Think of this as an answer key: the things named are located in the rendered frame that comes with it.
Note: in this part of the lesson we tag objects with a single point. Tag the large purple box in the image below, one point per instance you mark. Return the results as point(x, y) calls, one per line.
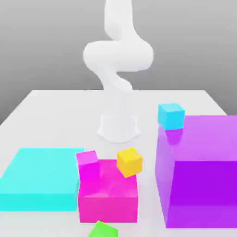
point(200, 177)

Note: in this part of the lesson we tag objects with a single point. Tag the small blue cube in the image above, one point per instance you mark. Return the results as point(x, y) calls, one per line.
point(171, 115)

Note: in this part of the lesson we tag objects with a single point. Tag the large cyan box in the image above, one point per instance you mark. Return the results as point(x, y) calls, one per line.
point(40, 177)

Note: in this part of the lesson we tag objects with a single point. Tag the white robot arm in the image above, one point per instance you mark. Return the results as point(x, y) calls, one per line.
point(118, 55)

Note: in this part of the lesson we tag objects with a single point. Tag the small magenta cube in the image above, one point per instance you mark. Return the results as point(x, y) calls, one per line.
point(88, 164)

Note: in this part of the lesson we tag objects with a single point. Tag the small yellow cube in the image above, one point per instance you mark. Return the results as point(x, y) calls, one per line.
point(129, 163)

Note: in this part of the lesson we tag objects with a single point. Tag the large magenta box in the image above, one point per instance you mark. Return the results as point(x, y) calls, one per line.
point(109, 200)

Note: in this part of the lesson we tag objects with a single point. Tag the small green cube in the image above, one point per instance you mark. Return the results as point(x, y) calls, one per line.
point(103, 230)

